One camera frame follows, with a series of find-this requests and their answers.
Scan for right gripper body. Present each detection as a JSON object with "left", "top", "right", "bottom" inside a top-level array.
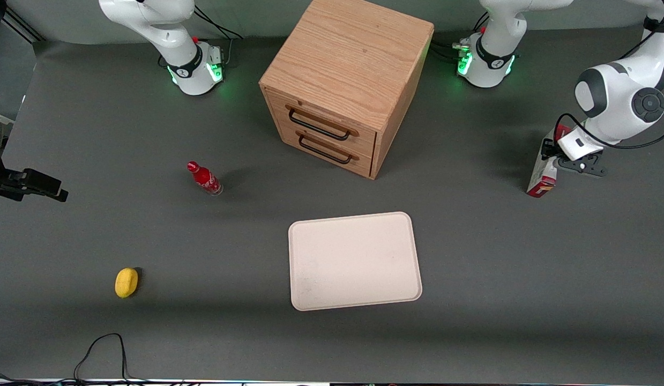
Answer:
[{"left": 0, "top": 152, "right": 26, "bottom": 202}]

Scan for red cookie box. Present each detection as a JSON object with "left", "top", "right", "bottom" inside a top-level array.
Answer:
[{"left": 526, "top": 124, "right": 573, "bottom": 198}]

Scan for beige rectangular tray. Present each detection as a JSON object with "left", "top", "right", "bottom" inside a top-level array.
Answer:
[{"left": 288, "top": 212, "right": 423, "bottom": 311}]

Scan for dark grey table mat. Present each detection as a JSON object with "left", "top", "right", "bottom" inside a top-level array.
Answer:
[{"left": 0, "top": 21, "right": 664, "bottom": 383}]

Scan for yellow lemon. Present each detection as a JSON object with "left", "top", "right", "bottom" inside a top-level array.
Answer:
[{"left": 115, "top": 268, "right": 140, "bottom": 299}]

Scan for red cola bottle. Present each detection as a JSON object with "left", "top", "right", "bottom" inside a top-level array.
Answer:
[{"left": 186, "top": 161, "right": 223, "bottom": 197}]

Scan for wooden drawer front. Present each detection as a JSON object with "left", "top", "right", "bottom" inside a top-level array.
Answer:
[
  {"left": 280, "top": 124, "right": 374, "bottom": 178},
  {"left": 266, "top": 87, "right": 378, "bottom": 159}
]

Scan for light wooden drawer cabinet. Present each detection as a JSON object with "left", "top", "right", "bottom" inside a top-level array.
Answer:
[{"left": 259, "top": 0, "right": 435, "bottom": 180}]

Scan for black left arm base cables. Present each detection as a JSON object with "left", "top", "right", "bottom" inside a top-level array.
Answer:
[{"left": 429, "top": 13, "right": 491, "bottom": 64}]

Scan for black arm base cables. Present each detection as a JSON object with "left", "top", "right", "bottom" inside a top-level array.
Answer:
[
  {"left": 429, "top": 13, "right": 491, "bottom": 64},
  {"left": 193, "top": 4, "right": 245, "bottom": 68}
]

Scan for black metal frame bar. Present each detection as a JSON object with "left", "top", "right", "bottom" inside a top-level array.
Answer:
[{"left": 2, "top": 10, "right": 45, "bottom": 43}]

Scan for black looped floor cable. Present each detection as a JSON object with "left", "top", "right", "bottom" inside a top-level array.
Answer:
[{"left": 73, "top": 333, "right": 133, "bottom": 383}]

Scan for black wire drawer handle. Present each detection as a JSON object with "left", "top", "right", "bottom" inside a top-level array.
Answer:
[
  {"left": 296, "top": 130, "right": 360, "bottom": 165},
  {"left": 285, "top": 105, "right": 359, "bottom": 142}
]

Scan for black right arm base cables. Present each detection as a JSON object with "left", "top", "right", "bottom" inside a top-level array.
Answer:
[{"left": 193, "top": 4, "right": 245, "bottom": 68}]

